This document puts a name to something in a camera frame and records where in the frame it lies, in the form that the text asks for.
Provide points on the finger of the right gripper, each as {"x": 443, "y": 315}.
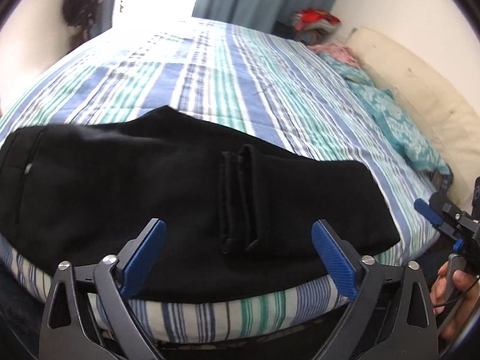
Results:
{"x": 424, "y": 209}

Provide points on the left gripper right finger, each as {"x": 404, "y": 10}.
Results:
{"x": 389, "y": 315}

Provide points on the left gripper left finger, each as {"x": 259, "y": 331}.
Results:
{"x": 87, "y": 314}

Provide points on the black pants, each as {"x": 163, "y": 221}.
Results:
{"x": 238, "y": 210}

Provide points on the cream padded headboard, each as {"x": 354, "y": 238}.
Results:
{"x": 437, "y": 109}

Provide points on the teal floral pillow near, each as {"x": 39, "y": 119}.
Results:
{"x": 400, "y": 130}

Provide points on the teal floral pillow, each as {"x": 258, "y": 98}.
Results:
{"x": 400, "y": 130}
{"x": 345, "y": 70}

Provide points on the teal floral pillow far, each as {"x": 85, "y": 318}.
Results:
{"x": 345, "y": 70}

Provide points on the striped bed with sheet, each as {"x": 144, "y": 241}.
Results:
{"x": 268, "y": 87}

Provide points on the pile of colourful clothes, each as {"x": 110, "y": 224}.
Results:
{"x": 311, "y": 26}

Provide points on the dark clothes hanging on wall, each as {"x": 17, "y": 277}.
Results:
{"x": 80, "y": 15}

